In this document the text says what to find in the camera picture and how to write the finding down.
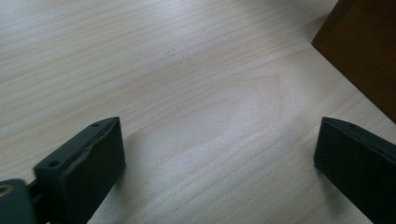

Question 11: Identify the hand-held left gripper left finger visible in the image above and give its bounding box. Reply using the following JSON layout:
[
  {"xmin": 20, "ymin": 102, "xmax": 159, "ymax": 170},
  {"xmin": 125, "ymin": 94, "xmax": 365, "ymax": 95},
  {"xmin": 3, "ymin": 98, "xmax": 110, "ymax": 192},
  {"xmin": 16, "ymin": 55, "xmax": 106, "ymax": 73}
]
[{"xmin": 33, "ymin": 116, "xmax": 127, "ymax": 224}]

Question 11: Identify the dark brown wooden box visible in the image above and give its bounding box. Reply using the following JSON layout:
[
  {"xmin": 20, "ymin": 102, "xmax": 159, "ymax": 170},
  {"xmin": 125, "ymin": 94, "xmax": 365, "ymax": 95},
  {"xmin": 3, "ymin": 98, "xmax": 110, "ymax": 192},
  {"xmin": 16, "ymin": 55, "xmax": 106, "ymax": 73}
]
[{"xmin": 311, "ymin": 0, "xmax": 396, "ymax": 124}]

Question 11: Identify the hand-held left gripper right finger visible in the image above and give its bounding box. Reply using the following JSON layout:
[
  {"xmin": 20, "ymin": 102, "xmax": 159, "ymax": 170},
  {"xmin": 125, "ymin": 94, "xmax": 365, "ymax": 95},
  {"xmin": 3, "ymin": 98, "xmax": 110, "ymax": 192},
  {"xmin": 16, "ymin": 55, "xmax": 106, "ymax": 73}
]
[{"xmin": 313, "ymin": 116, "xmax": 396, "ymax": 224}]

